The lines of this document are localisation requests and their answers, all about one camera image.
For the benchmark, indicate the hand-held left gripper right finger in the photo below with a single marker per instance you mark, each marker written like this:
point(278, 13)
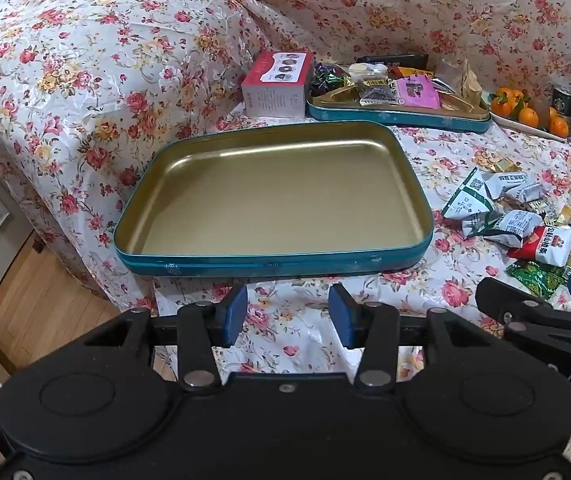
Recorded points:
point(343, 315)

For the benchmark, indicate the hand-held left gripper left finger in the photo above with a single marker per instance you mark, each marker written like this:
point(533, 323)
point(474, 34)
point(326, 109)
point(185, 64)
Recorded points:
point(233, 315)

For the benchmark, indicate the red white snack packet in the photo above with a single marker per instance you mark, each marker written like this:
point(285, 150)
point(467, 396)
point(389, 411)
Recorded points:
point(548, 245)

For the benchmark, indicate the green white snack packet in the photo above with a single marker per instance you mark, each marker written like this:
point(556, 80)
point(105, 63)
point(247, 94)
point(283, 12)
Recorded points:
point(468, 200)
point(515, 187)
point(508, 225)

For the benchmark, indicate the leopard pattern snack packet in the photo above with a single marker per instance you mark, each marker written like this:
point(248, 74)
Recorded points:
point(540, 208)

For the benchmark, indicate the large empty-bottomed teal tin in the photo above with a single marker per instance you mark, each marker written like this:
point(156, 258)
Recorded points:
point(275, 195)

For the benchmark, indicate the gold foil candy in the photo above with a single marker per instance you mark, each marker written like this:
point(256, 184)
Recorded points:
point(495, 166)

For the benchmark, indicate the dark coffee can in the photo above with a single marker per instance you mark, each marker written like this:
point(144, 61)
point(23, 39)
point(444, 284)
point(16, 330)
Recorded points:
point(564, 107)

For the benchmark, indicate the brown kiwi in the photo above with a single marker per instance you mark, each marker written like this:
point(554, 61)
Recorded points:
point(540, 110)

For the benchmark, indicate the white plate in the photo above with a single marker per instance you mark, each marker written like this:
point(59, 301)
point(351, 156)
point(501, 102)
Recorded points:
point(508, 121)

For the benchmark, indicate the pile of tangerines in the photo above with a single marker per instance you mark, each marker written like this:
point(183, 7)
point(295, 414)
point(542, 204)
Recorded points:
point(505, 102)

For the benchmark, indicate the divided teal tin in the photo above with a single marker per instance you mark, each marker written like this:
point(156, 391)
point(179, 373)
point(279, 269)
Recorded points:
point(395, 116)

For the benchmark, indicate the brown paper bag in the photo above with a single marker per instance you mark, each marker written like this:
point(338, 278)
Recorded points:
point(470, 87)

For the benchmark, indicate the clear packet with dark sweet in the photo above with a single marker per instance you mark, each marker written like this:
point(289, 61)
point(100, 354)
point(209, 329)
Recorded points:
point(378, 95)

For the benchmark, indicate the pink packet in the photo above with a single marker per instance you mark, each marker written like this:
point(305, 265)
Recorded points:
point(418, 92)

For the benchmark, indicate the red and grey box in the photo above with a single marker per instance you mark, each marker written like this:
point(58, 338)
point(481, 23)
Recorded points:
point(275, 92)

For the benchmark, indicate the green foil candy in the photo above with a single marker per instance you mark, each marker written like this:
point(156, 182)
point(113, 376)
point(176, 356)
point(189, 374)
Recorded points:
point(336, 85)

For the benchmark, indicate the translucent grey packet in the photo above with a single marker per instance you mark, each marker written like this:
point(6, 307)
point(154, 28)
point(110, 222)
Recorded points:
point(449, 75)

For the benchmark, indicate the yellow label clear packet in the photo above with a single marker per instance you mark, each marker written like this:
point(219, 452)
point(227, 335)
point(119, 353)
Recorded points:
point(379, 81)

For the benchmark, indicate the purple foil candy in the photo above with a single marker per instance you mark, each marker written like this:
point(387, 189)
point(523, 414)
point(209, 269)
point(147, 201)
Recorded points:
point(324, 71)

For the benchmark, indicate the yellow red stick packet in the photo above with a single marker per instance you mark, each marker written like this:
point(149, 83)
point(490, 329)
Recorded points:
point(413, 72)

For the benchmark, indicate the white round cake in wrap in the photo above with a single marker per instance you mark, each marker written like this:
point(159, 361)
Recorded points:
point(368, 70)

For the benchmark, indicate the long black bar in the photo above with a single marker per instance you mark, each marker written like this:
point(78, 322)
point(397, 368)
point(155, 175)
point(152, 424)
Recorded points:
point(390, 60)

